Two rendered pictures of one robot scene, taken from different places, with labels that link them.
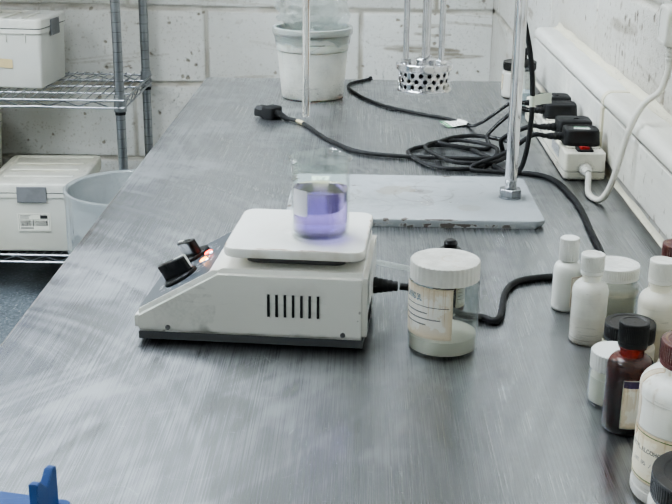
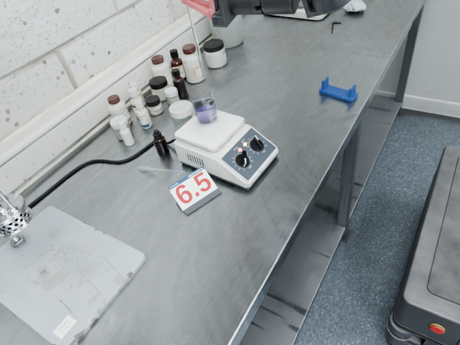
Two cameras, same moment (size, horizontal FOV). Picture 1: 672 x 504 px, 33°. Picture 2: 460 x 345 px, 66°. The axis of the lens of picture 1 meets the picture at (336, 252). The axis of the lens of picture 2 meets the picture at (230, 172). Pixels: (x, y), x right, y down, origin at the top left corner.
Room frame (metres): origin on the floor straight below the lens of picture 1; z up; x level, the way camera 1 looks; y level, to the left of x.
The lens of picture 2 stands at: (1.45, 0.45, 1.30)
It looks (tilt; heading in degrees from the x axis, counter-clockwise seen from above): 44 degrees down; 218
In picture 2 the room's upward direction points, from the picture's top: 12 degrees counter-clockwise
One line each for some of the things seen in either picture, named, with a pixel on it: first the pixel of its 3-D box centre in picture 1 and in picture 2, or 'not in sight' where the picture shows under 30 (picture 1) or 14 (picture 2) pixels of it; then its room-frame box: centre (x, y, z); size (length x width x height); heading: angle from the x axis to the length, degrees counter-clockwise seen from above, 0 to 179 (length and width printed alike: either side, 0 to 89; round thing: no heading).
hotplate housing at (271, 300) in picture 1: (272, 279); (222, 146); (0.96, 0.06, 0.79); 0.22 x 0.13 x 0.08; 85
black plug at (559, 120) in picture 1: (565, 125); not in sight; (1.57, -0.32, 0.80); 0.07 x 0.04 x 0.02; 89
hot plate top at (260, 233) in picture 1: (301, 233); (209, 127); (0.96, 0.03, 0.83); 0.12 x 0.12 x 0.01; 85
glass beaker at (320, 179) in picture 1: (321, 194); (203, 107); (0.94, 0.01, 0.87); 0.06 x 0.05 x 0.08; 164
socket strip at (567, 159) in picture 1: (561, 131); not in sight; (1.66, -0.33, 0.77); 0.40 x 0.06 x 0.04; 179
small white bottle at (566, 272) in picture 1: (567, 273); (125, 133); (1.00, -0.22, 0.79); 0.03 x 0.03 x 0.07
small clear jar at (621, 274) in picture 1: (612, 290); (121, 128); (0.98, -0.25, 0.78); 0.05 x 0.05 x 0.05
